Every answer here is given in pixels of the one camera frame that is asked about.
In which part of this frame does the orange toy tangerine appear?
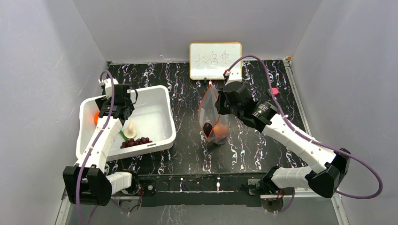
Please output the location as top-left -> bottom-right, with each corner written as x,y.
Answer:
93,112 -> 99,125

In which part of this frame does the clear zip top bag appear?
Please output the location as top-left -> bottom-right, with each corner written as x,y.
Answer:
198,82 -> 229,145

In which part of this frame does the orange toy fruit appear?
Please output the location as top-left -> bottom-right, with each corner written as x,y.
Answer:
213,124 -> 229,139

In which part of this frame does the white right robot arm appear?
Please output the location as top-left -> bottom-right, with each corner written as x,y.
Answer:
215,82 -> 350,198

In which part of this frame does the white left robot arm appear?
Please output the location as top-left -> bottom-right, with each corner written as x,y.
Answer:
62,84 -> 140,206

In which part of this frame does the white toy mushroom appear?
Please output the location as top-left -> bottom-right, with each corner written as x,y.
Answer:
123,120 -> 137,139

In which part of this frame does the white plastic bin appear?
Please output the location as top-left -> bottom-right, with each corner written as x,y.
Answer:
76,85 -> 176,161

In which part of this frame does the dark red grape bunch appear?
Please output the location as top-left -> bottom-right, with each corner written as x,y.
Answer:
120,137 -> 152,149

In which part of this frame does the pink whiteboard eraser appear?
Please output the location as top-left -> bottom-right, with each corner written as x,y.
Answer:
272,88 -> 279,96

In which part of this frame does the small whiteboard with writing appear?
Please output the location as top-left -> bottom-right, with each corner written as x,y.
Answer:
189,42 -> 242,80

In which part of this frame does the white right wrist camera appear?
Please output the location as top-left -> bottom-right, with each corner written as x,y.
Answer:
223,69 -> 242,85

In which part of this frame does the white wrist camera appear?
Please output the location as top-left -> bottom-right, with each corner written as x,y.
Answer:
98,78 -> 118,99
223,69 -> 242,85

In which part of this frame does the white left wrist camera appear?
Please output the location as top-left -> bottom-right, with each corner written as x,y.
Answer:
98,78 -> 118,99

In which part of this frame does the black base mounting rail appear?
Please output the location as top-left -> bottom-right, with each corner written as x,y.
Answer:
63,172 -> 339,208

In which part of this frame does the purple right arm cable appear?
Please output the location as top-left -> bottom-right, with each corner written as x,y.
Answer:
223,55 -> 383,200

